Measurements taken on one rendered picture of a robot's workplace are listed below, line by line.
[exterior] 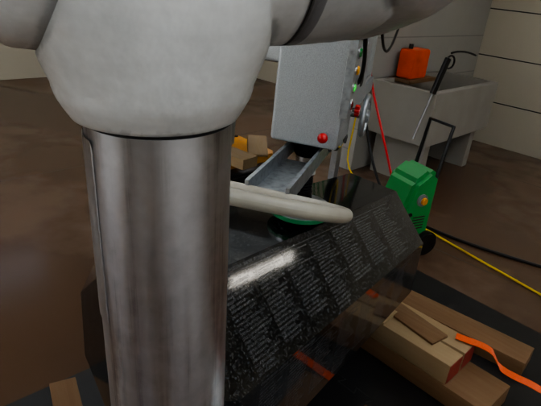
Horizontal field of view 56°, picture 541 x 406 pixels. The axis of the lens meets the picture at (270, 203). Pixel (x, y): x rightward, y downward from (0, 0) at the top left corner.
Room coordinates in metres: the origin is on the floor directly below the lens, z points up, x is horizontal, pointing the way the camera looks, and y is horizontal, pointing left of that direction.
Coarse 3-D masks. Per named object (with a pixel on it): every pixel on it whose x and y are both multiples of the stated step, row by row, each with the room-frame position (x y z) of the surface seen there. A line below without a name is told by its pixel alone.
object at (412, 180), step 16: (448, 144) 3.07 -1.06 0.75; (416, 160) 3.23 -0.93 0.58; (400, 176) 3.09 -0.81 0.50; (416, 176) 3.01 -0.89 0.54; (432, 176) 3.00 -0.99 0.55; (400, 192) 3.01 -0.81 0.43; (416, 192) 2.95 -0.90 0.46; (432, 192) 3.02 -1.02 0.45; (416, 208) 2.97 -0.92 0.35; (416, 224) 2.98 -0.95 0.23; (432, 240) 3.01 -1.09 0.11
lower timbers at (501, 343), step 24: (432, 312) 2.21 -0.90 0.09; (456, 312) 2.24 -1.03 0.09; (480, 336) 2.05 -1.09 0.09; (504, 336) 2.07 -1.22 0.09; (384, 360) 1.87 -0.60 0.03; (504, 360) 1.93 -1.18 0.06; (528, 360) 1.95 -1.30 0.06; (432, 384) 1.70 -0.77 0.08; (456, 384) 1.68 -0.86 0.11; (480, 384) 1.70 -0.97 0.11; (504, 384) 1.71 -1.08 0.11
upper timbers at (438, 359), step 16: (432, 320) 1.98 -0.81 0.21; (384, 336) 1.89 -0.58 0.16; (400, 336) 1.84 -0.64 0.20; (416, 336) 1.85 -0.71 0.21; (448, 336) 1.87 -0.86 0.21; (400, 352) 1.82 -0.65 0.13; (416, 352) 1.78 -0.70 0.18; (432, 352) 1.75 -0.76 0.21; (448, 352) 1.76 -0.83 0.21; (464, 352) 1.77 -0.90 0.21; (432, 368) 1.72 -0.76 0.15; (448, 368) 1.67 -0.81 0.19
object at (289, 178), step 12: (288, 144) 1.57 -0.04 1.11; (276, 156) 1.45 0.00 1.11; (288, 156) 1.59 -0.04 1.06; (312, 156) 1.47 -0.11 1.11; (324, 156) 1.61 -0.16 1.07; (264, 168) 1.34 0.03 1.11; (276, 168) 1.45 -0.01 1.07; (288, 168) 1.46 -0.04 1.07; (300, 168) 1.47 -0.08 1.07; (312, 168) 1.44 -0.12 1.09; (252, 180) 1.24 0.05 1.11; (264, 180) 1.33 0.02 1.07; (276, 180) 1.34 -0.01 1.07; (288, 180) 1.35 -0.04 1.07; (300, 180) 1.29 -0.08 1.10; (288, 192) 1.18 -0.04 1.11
